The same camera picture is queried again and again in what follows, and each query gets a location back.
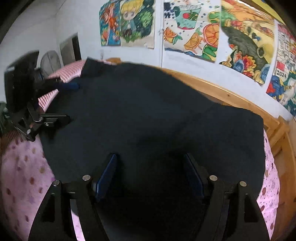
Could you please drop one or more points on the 2024 city drawing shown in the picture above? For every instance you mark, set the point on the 2024 city drawing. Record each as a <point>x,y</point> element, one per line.
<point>282,84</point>

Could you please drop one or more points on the black whale landscape drawing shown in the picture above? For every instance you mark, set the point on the black whale landscape drawing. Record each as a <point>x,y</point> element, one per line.
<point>250,35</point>

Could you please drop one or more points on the orange fruit drink drawing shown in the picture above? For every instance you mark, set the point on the orange fruit drink drawing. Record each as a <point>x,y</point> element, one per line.
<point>192,28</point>

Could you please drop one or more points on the pink dotted bed quilt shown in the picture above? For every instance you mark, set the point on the pink dotted bed quilt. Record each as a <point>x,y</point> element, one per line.
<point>26,177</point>

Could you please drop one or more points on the wooden bed frame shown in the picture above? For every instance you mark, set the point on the wooden bed frame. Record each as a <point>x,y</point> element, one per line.
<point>281,144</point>

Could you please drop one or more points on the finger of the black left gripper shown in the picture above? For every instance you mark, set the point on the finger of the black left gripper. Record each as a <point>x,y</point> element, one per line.
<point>51,120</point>
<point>52,84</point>

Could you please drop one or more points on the black padded jacket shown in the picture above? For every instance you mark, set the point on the black padded jacket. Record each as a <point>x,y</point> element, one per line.
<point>151,120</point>

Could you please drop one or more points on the red-haired girl drawing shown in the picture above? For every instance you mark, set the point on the red-haired girl drawing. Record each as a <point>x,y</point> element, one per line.
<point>109,21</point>

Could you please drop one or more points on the blond boy drawing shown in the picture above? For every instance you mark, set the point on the blond boy drawing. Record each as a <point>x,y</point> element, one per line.
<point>137,23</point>

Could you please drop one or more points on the white electric fan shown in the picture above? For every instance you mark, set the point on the white electric fan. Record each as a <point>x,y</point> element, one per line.
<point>50,63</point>

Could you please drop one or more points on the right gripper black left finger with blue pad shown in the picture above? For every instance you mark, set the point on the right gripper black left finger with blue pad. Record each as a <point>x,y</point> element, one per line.
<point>53,220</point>

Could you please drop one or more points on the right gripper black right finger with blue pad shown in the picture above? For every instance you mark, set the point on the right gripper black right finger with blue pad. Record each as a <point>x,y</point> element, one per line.
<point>230,211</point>

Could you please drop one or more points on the red white checked pillow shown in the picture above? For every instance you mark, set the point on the red white checked pillow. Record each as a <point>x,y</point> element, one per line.
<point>66,76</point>

